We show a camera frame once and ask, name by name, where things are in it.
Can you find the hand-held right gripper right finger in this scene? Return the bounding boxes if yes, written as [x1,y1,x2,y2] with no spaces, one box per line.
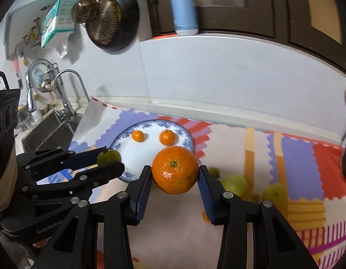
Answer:
[198,165,327,269]

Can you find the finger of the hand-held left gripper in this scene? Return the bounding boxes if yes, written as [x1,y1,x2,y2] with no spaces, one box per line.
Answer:
[16,146,112,180]
[20,161,125,200]

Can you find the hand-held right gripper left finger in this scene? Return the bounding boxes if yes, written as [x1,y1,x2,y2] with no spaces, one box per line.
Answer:
[30,165,154,269]

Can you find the green tangerine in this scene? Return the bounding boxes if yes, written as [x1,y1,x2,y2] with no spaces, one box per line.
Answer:
[96,148,122,166]

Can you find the green apple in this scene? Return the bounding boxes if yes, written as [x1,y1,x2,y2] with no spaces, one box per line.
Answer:
[222,174,249,198]
[262,184,288,210]

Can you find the large orange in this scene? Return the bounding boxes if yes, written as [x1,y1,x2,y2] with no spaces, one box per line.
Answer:
[151,146,199,195]

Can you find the blue white patterned plate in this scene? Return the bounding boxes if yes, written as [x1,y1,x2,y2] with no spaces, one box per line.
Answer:
[109,120,195,182]

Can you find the steel kitchen sink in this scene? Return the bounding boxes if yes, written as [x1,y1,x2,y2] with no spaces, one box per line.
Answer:
[22,108,82,153]

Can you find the chrome pull-down faucet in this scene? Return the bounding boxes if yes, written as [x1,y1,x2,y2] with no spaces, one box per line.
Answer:
[27,58,60,113]

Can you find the colourful patterned mat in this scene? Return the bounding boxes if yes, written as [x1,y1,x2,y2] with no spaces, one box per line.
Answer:
[68,97,346,269]

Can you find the clear plastic bag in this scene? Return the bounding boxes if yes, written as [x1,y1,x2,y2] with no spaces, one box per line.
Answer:
[56,31,78,59]

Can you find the brass perforated strainer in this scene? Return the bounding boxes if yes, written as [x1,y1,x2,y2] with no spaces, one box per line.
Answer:
[87,0,123,43]

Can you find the green white cardboard box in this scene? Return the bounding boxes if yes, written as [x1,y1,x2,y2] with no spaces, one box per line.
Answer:
[41,0,78,49]

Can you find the small brass pot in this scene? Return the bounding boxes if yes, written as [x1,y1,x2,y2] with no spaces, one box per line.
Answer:
[71,0,99,24]

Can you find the black frying pan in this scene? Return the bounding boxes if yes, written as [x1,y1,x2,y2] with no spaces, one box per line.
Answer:
[86,0,140,52]

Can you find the blue white pump bottle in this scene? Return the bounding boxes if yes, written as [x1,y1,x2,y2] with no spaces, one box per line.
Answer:
[169,0,199,36]

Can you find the black wire basket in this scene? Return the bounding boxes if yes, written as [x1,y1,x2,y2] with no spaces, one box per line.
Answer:
[37,69,64,93]

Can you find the red handled utensil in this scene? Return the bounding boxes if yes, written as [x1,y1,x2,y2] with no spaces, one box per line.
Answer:
[14,59,24,89]

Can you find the dark brown window frame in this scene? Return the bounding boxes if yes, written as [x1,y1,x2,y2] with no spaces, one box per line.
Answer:
[145,0,346,75]

